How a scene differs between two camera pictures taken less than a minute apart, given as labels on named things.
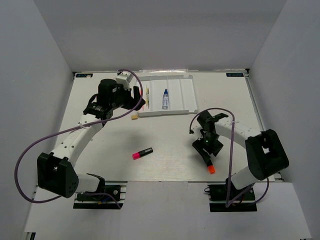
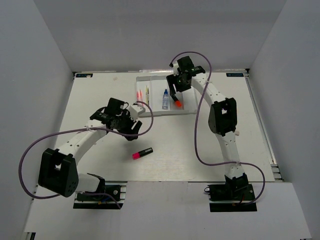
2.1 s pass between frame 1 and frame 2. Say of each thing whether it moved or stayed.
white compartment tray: stayed
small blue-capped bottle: stayed
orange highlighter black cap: moved
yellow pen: stayed
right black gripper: moved
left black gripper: moved
